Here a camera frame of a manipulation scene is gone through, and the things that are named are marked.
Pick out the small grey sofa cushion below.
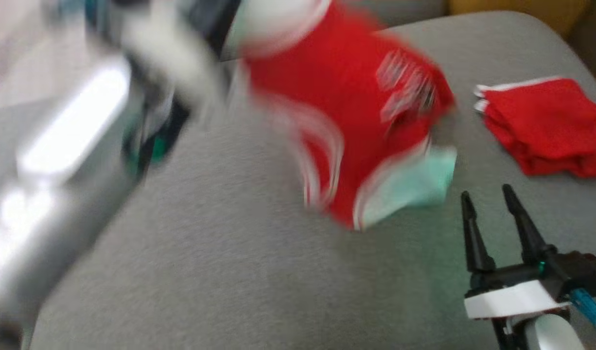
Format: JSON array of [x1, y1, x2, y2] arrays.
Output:
[[349, 0, 449, 31]]

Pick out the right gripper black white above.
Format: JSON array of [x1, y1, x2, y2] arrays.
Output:
[[461, 184, 596, 320]]

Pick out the red shorts with white bands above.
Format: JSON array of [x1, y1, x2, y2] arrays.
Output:
[[473, 75, 596, 179]]

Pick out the blue cable connector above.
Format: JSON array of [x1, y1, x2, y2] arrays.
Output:
[[568, 288, 596, 336]]

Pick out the large grey sofa seat cushion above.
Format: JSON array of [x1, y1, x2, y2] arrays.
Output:
[[0, 10, 596, 350]]

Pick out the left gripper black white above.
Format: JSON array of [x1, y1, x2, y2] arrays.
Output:
[[181, 0, 243, 59]]

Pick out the red jersey with number print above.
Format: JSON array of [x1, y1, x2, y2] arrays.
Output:
[[237, 0, 459, 231]]

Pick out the yellow upholstered furniture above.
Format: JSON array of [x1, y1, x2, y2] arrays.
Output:
[[448, 0, 593, 39]]

